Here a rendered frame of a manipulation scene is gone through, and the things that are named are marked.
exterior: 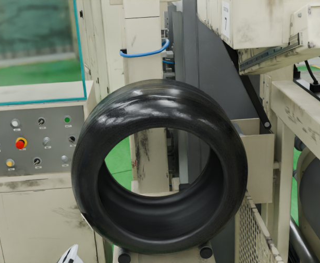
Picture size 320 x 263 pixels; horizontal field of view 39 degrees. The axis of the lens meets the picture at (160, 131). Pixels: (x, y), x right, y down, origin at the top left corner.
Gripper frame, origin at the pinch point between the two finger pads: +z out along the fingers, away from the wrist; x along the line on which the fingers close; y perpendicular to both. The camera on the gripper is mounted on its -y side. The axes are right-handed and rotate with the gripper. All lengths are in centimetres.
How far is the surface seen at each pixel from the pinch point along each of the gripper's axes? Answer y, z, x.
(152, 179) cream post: 26, 41, -17
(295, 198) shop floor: 201, 136, -95
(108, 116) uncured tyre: -18.6, 35.3, 15.9
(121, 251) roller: 17.9, 7.3, -1.6
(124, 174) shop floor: 123, 111, -225
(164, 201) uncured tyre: 28.8, 33.4, -7.4
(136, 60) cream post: -13, 69, -2
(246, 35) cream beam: -19, 51, 64
